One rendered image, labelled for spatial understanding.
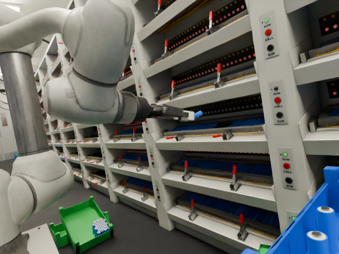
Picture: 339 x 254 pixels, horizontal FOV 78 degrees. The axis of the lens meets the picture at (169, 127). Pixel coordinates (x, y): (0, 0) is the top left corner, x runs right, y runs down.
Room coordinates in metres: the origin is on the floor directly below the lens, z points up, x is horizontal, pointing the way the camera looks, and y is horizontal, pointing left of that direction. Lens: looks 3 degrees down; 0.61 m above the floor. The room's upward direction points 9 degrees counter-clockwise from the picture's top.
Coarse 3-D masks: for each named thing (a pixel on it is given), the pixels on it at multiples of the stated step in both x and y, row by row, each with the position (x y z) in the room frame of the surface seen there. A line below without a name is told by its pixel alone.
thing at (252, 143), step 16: (240, 112) 0.89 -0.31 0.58; (256, 112) 0.84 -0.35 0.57; (160, 128) 1.14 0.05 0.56; (160, 144) 1.07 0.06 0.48; (176, 144) 0.98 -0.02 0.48; (192, 144) 0.89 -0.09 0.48; (208, 144) 0.82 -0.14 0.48; (224, 144) 0.76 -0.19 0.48; (240, 144) 0.71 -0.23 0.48; (256, 144) 0.67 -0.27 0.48
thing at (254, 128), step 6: (234, 126) 0.79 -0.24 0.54; (240, 126) 0.77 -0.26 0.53; (246, 126) 0.74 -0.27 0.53; (252, 126) 0.72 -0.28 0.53; (258, 126) 0.70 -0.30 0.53; (168, 132) 1.09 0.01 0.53; (174, 132) 1.05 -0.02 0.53; (180, 132) 1.01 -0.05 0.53; (186, 132) 0.98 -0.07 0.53; (192, 132) 0.95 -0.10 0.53; (198, 132) 0.92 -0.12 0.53; (204, 132) 0.89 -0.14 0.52; (210, 132) 0.87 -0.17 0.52; (216, 132) 0.84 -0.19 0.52; (222, 132) 0.82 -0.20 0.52; (234, 132) 0.78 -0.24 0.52; (240, 132) 0.76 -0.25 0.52; (252, 132) 0.71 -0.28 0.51
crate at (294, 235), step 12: (324, 168) 0.36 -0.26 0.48; (336, 168) 0.35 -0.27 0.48; (336, 180) 0.35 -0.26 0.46; (324, 192) 0.34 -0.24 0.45; (336, 192) 0.35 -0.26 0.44; (312, 204) 0.30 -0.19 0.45; (324, 204) 0.34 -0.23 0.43; (336, 204) 0.35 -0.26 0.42; (300, 216) 0.27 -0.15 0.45; (312, 216) 0.30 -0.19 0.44; (336, 216) 0.34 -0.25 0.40; (288, 228) 0.25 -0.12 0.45; (300, 228) 0.27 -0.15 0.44; (312, 228) 0.29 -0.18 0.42; (276, 240) 0.23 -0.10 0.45; (288, 240) 0.24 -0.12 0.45; (300, 240) 0.26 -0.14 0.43; (252, 252) 0.18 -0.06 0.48; (276, 252) 0.22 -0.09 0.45; (288, 252) 0.24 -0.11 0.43; (300, 252) 0.26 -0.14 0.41
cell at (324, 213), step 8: (320, 208) 0.26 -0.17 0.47; (328, 208) 0.25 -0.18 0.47; (320, 216) 0.25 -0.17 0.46; (328, 216) 0.25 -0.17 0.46; (320, 224) 0.25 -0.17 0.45; (328, 224) 0.25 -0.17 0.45; (328, 232) 0.25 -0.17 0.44; (336, 232) 0.25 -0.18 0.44; (328, 240) 0.25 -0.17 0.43; (336, 240) 0.25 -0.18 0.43; (336, 248) 0.25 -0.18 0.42
